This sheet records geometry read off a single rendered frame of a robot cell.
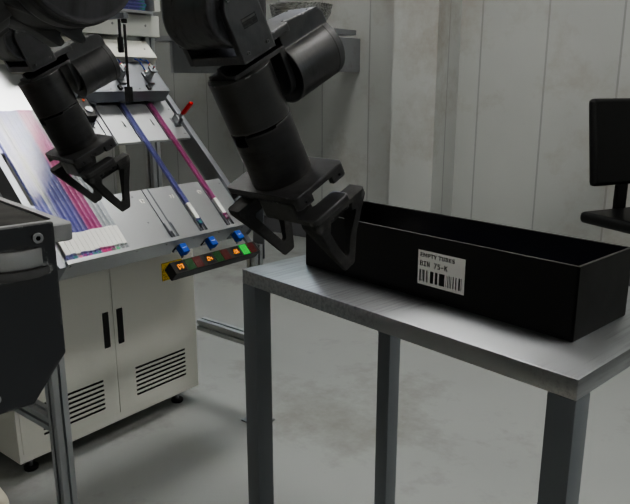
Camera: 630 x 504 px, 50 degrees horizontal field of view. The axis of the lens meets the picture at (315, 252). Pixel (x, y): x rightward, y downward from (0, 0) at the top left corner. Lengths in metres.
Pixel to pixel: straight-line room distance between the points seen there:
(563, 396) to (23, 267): 0.66
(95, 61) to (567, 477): 0.83
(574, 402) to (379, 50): 3.94
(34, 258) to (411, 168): 3.74
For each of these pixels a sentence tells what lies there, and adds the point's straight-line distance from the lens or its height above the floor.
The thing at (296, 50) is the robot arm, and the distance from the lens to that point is 0.61.
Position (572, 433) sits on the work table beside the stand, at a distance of 0.95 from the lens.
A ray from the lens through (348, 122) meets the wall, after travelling 4.84.
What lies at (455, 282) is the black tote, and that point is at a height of 0.84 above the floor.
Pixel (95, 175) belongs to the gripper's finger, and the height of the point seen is 1.04.
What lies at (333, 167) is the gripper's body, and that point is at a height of 1.09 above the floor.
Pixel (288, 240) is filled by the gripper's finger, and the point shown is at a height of 1.00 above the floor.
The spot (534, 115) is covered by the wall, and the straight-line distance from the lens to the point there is 4.21.
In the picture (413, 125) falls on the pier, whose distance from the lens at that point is 4.22.
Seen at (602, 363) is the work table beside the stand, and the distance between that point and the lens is 0.98.
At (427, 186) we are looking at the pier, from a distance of 4.21.
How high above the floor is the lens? 1.16
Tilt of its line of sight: 14 degrees down
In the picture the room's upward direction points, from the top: straight up
